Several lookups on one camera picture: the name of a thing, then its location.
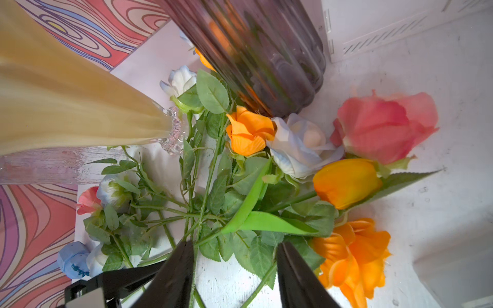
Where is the orange rose flower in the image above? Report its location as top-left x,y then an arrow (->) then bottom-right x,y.
240,217 -> 393,308
192,105 -> 276,308

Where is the white plastic file organizer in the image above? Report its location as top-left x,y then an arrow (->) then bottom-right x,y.
322,0 -> 492,63

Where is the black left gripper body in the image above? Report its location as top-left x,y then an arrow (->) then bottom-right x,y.
60,261 -> 165,307

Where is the white rose flower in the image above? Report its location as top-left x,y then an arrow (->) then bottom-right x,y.
159,65 -> 197,98

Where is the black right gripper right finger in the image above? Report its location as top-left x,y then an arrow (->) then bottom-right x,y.
277,242 -> 340,308

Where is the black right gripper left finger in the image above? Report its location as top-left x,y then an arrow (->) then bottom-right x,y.
133,241 -> 195,308

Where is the purple ribbed glass vase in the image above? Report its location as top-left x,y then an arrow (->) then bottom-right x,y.
160,1 -> 326,118

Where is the yellow tulip flower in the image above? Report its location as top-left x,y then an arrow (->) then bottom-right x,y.
221,157 -> 384,236

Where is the large pink rose flower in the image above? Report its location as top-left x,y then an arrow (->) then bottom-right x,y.
330,92 -> 439,165

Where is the yellow fluted glass vase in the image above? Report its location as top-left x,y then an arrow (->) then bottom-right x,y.
1,1 -> 182,155

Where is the clear glass vase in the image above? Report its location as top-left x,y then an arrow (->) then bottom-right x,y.
1,146 -> 144,185

